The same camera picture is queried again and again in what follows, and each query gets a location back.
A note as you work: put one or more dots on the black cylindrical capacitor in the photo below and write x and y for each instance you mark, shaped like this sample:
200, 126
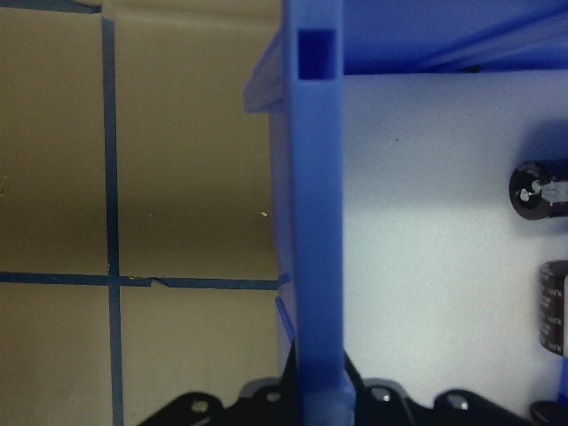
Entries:
552, 310
530, 195

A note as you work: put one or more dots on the blue bin with capacitors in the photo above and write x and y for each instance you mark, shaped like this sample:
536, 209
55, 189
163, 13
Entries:
317, 222

